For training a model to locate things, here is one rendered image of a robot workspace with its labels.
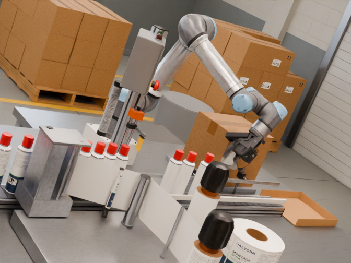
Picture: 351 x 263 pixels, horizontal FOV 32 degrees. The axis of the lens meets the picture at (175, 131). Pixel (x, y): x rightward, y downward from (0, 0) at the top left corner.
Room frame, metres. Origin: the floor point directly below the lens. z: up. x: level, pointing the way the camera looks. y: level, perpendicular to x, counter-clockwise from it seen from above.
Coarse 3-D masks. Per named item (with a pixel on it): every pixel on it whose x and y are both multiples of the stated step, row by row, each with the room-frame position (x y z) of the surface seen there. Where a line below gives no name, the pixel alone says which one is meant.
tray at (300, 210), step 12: (264, 192) 2.81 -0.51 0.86; (276, 192) 2.86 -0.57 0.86; (288, 192) 2.92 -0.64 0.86; (300, 192) 2.98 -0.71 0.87; (288, 204) 2.84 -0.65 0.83; (300, 204) 2.91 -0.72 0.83; (312, 204) 2.92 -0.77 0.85; (288, 216) 2.68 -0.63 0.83; (300, 216) 2.74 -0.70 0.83; (312, 216) 2.80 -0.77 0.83; (324, 216) 2.85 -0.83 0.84
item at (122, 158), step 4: (124, 144) 2.07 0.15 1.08; (120, 148) 2.06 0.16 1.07; (124, 148) 2.05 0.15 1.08; (128, 148) 2.06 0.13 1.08; (120, 152) 2.05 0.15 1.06; (124, 152) 2.05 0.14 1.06; (116, 156) 2.05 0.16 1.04; (120, 156) 2.05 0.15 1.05; (124, 156) 2.05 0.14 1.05; (116, 160) 2.04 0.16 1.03; (120, 160) 2.04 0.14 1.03; (124, 160) 2.05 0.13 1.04; (116, 164) 2.04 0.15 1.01; (120, 164) 2.04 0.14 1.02; (124, 164) 2.05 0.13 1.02; (124, 168) 2.06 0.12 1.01
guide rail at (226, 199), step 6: (174, 198) 2.22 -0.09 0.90; (180, 198) 2.24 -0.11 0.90; (186, 198) 2.26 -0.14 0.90; (222, 198) 2.38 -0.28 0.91; (228, 198) 2.41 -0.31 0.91; (234, 198) 2.43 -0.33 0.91; (240, 198) 2.45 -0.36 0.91; (246, 198) 2.48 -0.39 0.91; (252, 198) 2.50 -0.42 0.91; (258, 198) 2.53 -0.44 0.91; (264, 198) 2.56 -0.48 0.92; (270, 198) 2.59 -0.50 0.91
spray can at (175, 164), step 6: (180, 150) 2.24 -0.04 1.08; (174, 156) 2.23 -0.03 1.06; (180, 156) 2.22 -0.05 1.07; (174, 162) 2.21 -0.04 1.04; (180, 162) 2.23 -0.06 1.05; (168, 168) 2.22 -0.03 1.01; (174, 168) 2.21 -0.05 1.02; (180, 168) 2.23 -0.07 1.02; (168, 174) 2.21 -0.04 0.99; (174, 174) 2.22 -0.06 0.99; (162, 180) 2.22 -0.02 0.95; (168, 180) 2.21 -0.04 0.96; (174, 180) 2.22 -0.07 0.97; (162, 186) 2.22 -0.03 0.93; (168, 186) 2.21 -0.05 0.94; (168, 192) 2.22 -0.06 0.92
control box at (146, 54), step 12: (144, 36) 2.07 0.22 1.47; (144, 48) 2.05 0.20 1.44; (156, 48) 2.05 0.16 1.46; (132, 60) 2.04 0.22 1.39; (144, 60) 2.05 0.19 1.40; (156, 60) 2.05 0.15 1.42; (132, 72) 2.04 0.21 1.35; (144, 72) 2.05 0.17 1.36; (120, 84) 2.04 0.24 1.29; (132, 84) 2.05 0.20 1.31; (144, 84) 2.05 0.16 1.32
